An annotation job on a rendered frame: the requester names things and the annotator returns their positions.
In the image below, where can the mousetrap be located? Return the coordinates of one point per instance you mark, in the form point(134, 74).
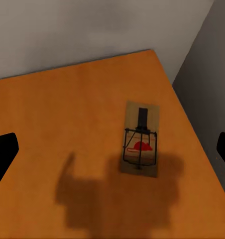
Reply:
point(140, 144)

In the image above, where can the cabinet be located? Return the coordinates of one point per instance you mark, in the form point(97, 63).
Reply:
point(65, 183)

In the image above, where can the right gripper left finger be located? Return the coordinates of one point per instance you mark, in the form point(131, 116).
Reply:
point(8, 149)

